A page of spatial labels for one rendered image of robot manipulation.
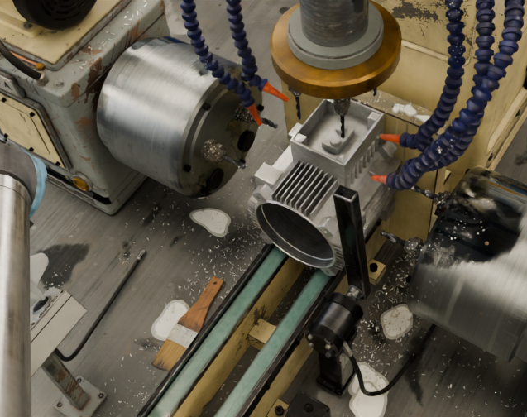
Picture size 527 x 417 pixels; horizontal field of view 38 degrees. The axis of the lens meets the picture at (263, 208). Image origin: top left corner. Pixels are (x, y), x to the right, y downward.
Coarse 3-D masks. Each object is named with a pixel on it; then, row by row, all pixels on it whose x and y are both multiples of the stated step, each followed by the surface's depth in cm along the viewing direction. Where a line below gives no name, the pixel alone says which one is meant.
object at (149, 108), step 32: (128, 64) 131; (160, 64) 130; (192, 64) 129; (224, 64) 131; (128, 96) 129; (160, 96) 127; (192, 96) 125; (224, 96) 129; (256, 96) 140; (128, 128) 130; (160, 128) 127; (192, 128) 126; (224, 128) 134; (256, 128) 146; (128, 160) 135; (160, 160) 129; (192, 160) 129; (192, 192) 135
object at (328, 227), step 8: (384, 144) 125; (392, 144) 125; (384, 152) 125; (392, 152) 125; (264, 184) 123; (256, 192) 122; (264, 192) 122; (272, 192) 123; (264, 200) 122; (320, 224) 118; (328, 224) 117; (336, 224) 118; (328, 232) 117; (336, 232) 118; (264, 240) 134; (328, 272) 128; (336, 272) 128
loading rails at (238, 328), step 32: (384, 224) 142; (256, 256) 134; (288, 256) 136; (256, 288) 132; (288, 288) 143; (320, 288) 130; (224, 320) 129; (256, 320) 136; (288, 320) 128; (192, 352) 126; (224, 352) 129; (288, 352) 125; (160, 384) 122; (192, 384) 123; (256, 384) 121; (288, 384) 133; (160, 416) 120; (192, 416) 129; (224, 416) 119; (256, 416) 125
